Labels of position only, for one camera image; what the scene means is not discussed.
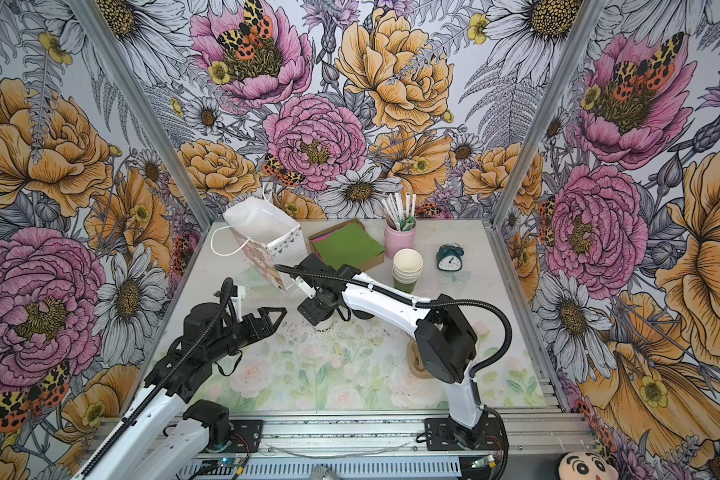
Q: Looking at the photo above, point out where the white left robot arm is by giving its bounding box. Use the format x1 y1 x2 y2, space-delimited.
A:
75 300 287 479

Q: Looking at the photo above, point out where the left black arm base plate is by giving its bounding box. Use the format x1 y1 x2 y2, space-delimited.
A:
217 419 264 454

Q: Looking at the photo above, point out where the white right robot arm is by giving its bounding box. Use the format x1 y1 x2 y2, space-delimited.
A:
290 254 484 449

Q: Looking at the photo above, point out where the cartoon plush toy head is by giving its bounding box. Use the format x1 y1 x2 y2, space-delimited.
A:
556 452 619 480

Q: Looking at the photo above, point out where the teal alarm clock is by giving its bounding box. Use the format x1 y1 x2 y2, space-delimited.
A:
436 244 464 272

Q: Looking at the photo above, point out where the pink cup holder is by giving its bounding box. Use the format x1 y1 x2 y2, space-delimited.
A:
384 222 416 259

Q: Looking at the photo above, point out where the aluminium front rail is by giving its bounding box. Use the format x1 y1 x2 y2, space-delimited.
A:
83 411 601 480

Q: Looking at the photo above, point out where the stack of paper cups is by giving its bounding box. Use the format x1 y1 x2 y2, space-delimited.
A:
393 248 424 293

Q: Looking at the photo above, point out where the single paper cup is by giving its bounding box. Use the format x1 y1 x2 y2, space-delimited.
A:
315 322 334 332

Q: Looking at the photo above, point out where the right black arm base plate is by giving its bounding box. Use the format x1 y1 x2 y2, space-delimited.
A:
418 416 509 451

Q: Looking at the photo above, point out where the brown cardboard cup carrier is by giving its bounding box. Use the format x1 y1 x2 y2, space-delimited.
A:
406 340 434 379

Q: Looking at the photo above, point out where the white floral gift bag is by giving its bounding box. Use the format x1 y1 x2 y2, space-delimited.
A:
210 197 308 292

